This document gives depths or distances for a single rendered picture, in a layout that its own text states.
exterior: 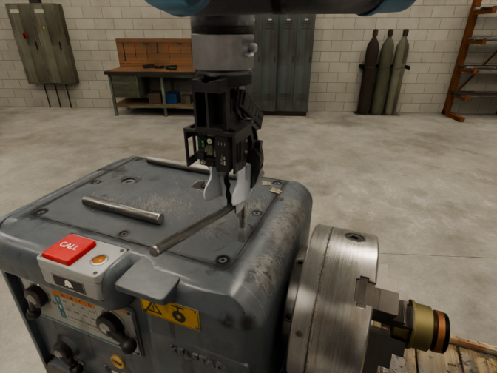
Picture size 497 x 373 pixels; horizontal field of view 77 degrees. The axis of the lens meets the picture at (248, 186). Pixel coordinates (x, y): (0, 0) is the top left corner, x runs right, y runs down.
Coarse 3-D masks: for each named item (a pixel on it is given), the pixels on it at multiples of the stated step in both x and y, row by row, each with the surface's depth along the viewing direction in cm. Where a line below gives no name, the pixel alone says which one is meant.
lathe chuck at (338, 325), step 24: (336, 240) 60; (336, 264) 56; (360, 264) 55; (336, 288) 53; (336, 312) 52; (360, 312) 51; (312, 336) 53; (336, 336) 51; (360, 336) 50; (312, 360) 54; (336, 360) 52; (360, 360) 50
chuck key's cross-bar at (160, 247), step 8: (224, 208) 46; (232, 208) 48; (208, 216) 42; (216, 216) 43; (192, 224) 38; (200, 224) 39; (208, 224) 41; (176, 232) 36; (184, 232) 36; (192, 232) 37; (168, 240) 33; (176, 240) 34; (152, 248) 31; (160, 248) 32; (168, 248) 33
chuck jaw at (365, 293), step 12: (360, 288) 53; (372, 288) 53; (360, 300) 52; (372, 300) 52; (384, 300) 53; (396, 300) 52; (384, 312) 52; (396, 312) 51; (408, 312) 58; (396, 324) 57; (408, 324) 57
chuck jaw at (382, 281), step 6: (378, 264) 73; (384, 264) 73; (378, 270) 72; (384, 270) 72; (378, 276) 70; (384, 276) 70; (378, 282) 69; (384, 282) 69; (390, 282) 69; (396, 282) 69; (384, 288) 67; (390, 288) 67; (396, 288) 67; (402, 294) 66; (408, 300) 64
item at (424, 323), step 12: (420, 312) 59; (432, 312) 59; (420, 324) 58; (432, 324) 58; (444, 324) 58; (396, 336) 61; (408, 336) 59; (420, 336) 58; (432, 336) 57; (444, 336) 57; (408, 348) 59; (420, 348) 59; (432, 348) 59; (444, 348) 57
